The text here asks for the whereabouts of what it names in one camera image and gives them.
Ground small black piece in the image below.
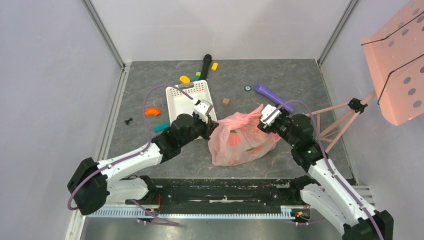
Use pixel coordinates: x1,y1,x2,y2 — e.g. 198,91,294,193
124,117,133,125

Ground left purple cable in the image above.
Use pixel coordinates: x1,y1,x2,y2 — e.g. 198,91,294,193
67,84,200,227

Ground small round disc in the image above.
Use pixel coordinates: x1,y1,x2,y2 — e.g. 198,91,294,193
244,85,252,92

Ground purple cable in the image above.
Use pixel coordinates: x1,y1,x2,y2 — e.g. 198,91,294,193
67,84,200,227
271,100,385,240

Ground pink plastic bag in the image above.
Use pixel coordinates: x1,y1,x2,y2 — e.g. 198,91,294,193
208,104,281,167

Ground white cable duct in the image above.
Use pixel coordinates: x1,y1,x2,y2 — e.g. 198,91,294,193
88,206,305,220

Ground brown wooden cube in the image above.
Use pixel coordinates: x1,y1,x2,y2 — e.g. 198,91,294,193
222,97,230,107

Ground pink music stand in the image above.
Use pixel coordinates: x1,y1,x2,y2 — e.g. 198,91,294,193
313,0,424,152

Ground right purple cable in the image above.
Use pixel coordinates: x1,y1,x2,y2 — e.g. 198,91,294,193
271,100,385,240

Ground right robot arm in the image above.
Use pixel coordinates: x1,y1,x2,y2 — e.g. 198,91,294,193
258,108,394,240

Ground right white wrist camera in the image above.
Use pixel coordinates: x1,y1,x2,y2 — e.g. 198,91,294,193
260,104,281,126

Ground orange curved piece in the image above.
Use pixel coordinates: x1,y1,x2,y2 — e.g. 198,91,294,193
144,107,161,117

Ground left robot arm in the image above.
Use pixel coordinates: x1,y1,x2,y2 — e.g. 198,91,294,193
67,113,219,216

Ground yellow block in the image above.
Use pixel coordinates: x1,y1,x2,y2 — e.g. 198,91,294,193
211,62,219,71

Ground orange yellow toy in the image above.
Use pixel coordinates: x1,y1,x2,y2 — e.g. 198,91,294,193
179,75,191,88

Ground purple toy bat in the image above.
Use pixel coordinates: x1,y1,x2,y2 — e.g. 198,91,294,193
254,83,295,113

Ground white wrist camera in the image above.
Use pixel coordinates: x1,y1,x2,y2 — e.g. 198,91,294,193
260,104,281,126
193,99,213,116

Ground black cylinder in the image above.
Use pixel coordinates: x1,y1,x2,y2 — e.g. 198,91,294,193
199,54,212,80

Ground white plastic basket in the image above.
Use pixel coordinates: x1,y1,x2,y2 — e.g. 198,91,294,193
165,80,213,122

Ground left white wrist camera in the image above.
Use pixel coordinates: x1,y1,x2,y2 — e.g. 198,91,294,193
193,99,213,116

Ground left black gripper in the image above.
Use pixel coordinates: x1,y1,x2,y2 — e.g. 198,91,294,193
179,112,219,147

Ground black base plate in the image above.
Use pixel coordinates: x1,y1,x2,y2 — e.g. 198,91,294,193
137,176,306,214

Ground teal long block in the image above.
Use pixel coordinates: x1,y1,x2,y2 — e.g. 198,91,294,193
153,122,170,133

